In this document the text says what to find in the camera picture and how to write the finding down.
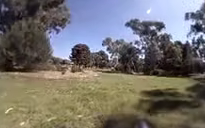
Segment robot's own part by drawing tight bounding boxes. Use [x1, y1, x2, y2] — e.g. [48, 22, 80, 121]
[133, 119, 152, 128]

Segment row of tall trees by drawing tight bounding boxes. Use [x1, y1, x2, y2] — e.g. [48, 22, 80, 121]
[91, 0, 205, 77]

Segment large tree with dense foliage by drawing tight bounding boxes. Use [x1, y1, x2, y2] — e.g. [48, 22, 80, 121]
[0, 0, 72, 72]

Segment dry sandy ground patch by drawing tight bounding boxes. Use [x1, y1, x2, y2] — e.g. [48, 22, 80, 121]
[9, 69, 101, 81]

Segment green grass field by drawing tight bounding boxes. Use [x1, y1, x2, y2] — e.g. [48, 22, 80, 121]
[0, 71, 205, 128]

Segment dark round tree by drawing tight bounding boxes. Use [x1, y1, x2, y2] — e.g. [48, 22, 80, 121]
[69, 43, 92, 69]

